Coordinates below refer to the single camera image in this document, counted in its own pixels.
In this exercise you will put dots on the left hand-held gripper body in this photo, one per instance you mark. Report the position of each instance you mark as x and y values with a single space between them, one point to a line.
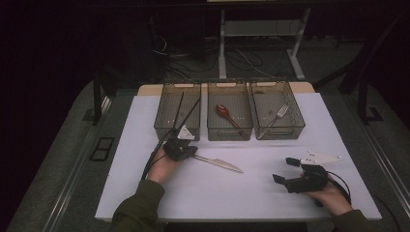
175 148

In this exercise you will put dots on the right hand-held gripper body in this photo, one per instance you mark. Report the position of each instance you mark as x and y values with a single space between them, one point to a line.
312 180

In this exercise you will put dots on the steel table knife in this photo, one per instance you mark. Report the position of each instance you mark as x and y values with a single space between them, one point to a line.
222 164

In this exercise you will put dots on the black chopstick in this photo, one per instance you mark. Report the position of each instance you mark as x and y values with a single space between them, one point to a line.
190 113
179 109

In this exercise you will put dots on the smoky transparent plastic bin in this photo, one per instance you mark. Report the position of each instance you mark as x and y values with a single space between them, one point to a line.
267 96
167 112
238 100

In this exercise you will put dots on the red-brown wooden spoon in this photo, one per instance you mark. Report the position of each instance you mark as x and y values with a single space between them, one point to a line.
223 111

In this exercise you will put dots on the steel fork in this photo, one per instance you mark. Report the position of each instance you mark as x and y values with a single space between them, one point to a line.
281 111

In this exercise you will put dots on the person's left hand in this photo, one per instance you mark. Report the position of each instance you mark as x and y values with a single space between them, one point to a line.
161 170

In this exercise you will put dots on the person's right hand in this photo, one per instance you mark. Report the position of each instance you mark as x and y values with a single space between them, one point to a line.
335 199

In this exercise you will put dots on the white table cover sheet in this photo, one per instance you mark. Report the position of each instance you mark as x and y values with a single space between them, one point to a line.
241 199

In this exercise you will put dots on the black metal stand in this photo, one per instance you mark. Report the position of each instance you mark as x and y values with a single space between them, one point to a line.
363 96

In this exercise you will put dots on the white metal stand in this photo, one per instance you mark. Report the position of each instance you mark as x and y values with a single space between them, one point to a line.
264 28

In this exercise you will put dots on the black floor socket frame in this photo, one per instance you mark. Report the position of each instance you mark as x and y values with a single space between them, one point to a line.
102 149

